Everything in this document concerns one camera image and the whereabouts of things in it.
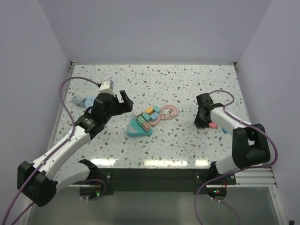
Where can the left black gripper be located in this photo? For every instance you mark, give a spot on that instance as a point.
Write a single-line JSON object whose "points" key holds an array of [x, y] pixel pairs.
{"points": [[121, 105]]}

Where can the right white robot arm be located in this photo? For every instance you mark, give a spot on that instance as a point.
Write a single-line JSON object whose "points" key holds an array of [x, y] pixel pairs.
{"points": [[249, 143]]}

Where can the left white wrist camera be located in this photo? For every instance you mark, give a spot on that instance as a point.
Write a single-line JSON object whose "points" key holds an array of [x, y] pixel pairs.
{"points": [[106, 87]]}

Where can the brownish pink plug adapter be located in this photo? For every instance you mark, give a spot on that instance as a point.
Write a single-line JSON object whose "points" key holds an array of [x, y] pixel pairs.
{"points": [[146, 126]]}

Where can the teal triangular power strip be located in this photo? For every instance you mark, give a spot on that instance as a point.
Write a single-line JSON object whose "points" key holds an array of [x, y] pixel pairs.
{"points": [[135, 130]]}

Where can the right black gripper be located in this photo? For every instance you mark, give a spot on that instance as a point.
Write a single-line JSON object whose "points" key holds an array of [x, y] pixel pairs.
{"points": [[199, 124]]}

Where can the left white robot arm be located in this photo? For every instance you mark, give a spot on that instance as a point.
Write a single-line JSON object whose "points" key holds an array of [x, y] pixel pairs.
{"points": [[36, 180]]}

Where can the yellow plug adapter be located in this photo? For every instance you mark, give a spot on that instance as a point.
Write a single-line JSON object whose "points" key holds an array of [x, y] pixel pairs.
{"points": [[149, 110]]}

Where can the pink round power strip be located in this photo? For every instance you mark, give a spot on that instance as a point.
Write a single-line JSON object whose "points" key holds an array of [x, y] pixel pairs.
{"points": [[155, 122]]}

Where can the light green plug adapter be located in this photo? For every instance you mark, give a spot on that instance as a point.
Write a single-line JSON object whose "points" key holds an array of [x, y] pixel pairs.
{"points": [[140, 121]]}

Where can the blue round power strip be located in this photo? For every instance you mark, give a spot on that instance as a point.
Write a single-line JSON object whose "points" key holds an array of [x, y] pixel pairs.
{"points": [[89, 101]]}

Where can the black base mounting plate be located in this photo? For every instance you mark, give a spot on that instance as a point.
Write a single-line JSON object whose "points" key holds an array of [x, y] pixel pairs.
{"points": [[144, 180]]}

